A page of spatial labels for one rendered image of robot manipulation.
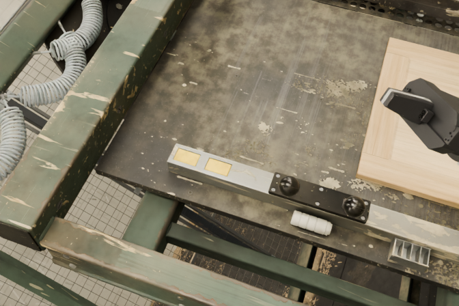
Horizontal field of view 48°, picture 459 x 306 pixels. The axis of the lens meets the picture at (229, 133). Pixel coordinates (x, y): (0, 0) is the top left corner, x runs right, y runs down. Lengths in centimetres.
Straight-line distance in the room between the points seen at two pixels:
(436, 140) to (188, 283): 51
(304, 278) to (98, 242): 41
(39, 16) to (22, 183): 81
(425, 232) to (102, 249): 62
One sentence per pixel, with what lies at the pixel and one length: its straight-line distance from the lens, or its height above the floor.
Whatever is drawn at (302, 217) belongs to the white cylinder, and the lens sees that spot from 103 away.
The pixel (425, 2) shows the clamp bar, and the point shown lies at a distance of 151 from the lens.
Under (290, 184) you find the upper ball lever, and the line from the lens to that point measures 92.
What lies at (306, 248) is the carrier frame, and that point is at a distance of 226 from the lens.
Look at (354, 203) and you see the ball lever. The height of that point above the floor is 145.
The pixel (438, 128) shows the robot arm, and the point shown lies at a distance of 66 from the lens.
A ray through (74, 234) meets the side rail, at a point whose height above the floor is 179.
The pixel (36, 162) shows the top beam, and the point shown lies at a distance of 106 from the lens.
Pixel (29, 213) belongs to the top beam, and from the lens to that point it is 100.
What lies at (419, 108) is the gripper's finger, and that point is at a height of 160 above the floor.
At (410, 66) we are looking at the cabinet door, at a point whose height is 131.
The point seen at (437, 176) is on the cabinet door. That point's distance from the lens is 117.
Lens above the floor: 194
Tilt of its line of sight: 17 degrees down
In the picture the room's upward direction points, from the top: 55 degrees counter-clockwise
